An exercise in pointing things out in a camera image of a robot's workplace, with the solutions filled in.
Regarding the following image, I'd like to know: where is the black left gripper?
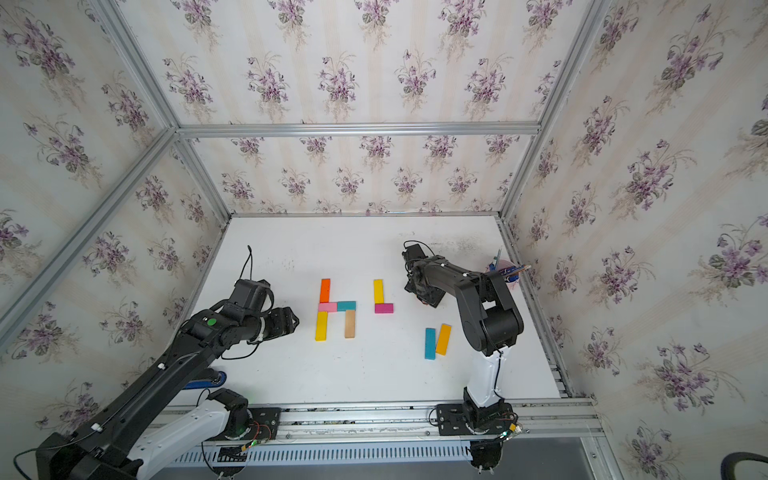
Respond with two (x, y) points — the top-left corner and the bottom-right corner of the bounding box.
(241, 306), (302, 344)

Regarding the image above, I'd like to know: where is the amber orange block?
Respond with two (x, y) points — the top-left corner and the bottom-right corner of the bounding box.
(435, 324), (452, 356)

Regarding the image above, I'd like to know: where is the teal block group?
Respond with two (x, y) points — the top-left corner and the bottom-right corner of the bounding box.
(337, 301), (357, 311)
(424, 328), (437, 360)

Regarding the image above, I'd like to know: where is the yellow block group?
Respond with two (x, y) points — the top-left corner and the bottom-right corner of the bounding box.
(315, 311), (328, 342)
(373, 279), (385, 304)

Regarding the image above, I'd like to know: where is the magenta block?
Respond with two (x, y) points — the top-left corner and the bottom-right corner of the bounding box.
(375, 303), (394, 314)

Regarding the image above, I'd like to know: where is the natural wood block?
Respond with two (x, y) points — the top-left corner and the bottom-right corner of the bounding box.
(344, 310), (356, 339)

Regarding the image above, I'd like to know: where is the blue object behind arm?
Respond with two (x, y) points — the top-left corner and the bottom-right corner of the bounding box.
(183, 370), (228, 390)

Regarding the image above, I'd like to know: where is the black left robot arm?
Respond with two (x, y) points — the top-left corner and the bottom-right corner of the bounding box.
(35, 279), (300, 479)

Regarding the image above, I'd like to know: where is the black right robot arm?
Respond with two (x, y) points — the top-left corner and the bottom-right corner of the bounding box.
(402, 240), (524, 431)

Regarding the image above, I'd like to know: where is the pink pen cup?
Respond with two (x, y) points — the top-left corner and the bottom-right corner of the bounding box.
(487, 259), (519, 284)

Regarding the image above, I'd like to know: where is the white vent grille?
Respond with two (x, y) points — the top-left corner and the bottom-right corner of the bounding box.
(169, 440), (471, 468)

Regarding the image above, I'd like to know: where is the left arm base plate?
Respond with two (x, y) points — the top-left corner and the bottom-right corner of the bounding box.
(208, 407), (282, 443)

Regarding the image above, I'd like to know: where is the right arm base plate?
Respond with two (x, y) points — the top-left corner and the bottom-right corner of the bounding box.
(430, 402), (519, 437)

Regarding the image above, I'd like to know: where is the aluminium front rail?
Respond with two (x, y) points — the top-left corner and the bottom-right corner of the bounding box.
(104, 395), (604, 450)

